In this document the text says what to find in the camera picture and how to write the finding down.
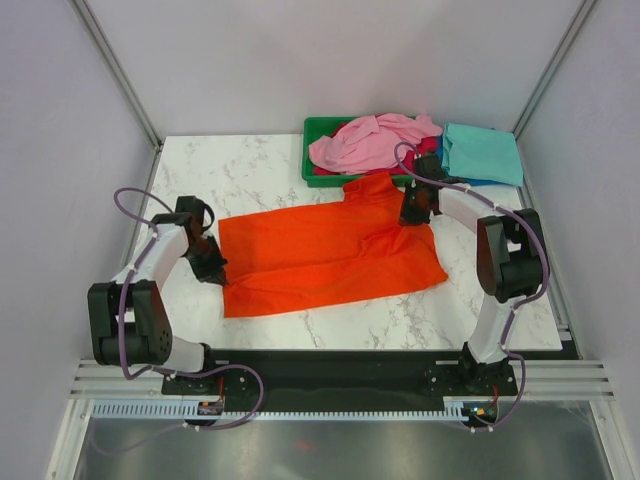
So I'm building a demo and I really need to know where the right aluminium frame post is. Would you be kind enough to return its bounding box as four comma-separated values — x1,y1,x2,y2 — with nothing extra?
512,0,600,140

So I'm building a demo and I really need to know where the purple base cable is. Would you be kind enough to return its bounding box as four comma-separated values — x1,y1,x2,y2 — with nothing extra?
89,363,266,459
452,352,526,434

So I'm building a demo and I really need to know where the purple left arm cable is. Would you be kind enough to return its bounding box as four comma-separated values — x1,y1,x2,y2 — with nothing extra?
113,187,166,381

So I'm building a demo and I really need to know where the left aluminium frame post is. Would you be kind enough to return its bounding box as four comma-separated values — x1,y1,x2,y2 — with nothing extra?
69,0,163,151

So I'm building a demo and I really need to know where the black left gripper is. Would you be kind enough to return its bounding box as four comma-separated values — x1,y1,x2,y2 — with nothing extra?
183,234,228,287

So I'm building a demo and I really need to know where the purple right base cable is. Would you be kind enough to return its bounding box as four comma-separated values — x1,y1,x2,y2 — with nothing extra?
452,352,526,434

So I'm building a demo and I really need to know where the aluminium frame post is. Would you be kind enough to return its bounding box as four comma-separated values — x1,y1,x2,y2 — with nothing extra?
69,0,163,151
512,0,600,140

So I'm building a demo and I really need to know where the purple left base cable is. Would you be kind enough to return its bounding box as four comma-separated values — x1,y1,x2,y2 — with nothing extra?
89,363,266,459

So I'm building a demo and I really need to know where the orange t shirt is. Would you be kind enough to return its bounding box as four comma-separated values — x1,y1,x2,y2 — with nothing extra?
219,173,448,318

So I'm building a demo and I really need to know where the teal folded t shirt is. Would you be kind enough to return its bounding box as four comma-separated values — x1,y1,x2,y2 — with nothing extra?
441,122,524,188

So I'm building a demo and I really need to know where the pink t shirt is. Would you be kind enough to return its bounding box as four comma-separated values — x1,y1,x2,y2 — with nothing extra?
308,113,444,176

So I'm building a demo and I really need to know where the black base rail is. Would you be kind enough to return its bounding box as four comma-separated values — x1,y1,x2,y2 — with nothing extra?
161,350,518,411

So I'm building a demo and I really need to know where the green plastic bin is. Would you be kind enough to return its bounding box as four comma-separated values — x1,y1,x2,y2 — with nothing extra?
301,116,435,189

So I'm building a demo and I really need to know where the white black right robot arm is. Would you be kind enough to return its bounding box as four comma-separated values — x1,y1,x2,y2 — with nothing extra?
400,167,550,394

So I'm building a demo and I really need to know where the white slotted cable duct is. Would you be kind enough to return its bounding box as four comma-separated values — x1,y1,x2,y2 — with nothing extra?
90,398,497,422

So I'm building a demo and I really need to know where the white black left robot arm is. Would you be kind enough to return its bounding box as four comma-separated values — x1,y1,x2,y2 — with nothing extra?
87,196,227,393

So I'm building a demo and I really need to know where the blue folded t shirt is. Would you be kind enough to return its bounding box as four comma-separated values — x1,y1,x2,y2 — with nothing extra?
432,133,521,190

